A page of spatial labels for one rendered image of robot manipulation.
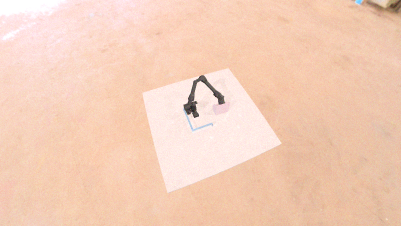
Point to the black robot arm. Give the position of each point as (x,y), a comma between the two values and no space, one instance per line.
(192,104)

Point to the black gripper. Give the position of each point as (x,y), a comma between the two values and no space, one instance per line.
(194,112)

